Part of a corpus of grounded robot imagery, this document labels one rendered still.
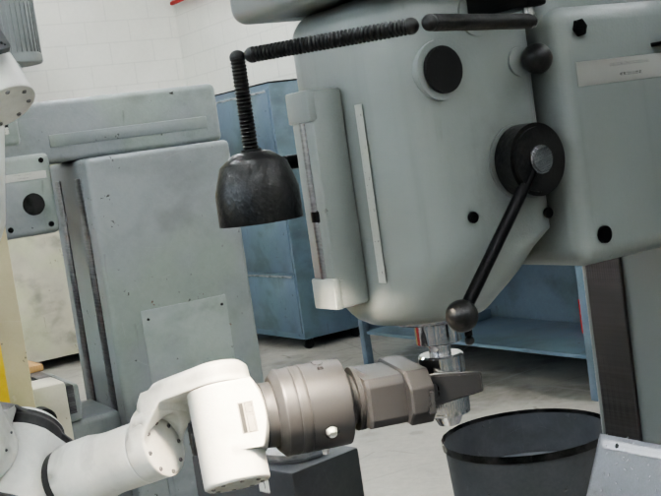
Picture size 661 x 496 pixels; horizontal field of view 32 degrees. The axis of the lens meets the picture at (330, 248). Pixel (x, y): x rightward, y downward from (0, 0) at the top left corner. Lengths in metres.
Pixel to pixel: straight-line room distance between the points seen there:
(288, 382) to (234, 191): 0.25
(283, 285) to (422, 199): 7.54
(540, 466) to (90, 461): 1.99
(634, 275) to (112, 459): 0.69
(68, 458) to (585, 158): 0.61
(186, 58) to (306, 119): 9.96
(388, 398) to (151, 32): 9.99
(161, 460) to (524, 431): 2.40
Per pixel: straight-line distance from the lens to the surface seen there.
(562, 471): 3.07
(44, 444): 1.26
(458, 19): 0.94
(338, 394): 1.12
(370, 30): 0.92
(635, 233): 1.20
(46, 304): 9.56
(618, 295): 1.50
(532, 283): 7.37
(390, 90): 1.05
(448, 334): 1.16
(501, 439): 3.48
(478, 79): 1.10
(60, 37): 10.68
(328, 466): 1.51
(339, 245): 1.08
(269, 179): 0.94
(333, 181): 1.08
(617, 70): 1.19
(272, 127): 8.39
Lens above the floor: 1.50
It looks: 5 degrees down
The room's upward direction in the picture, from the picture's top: 8 degrees counter-clockwise
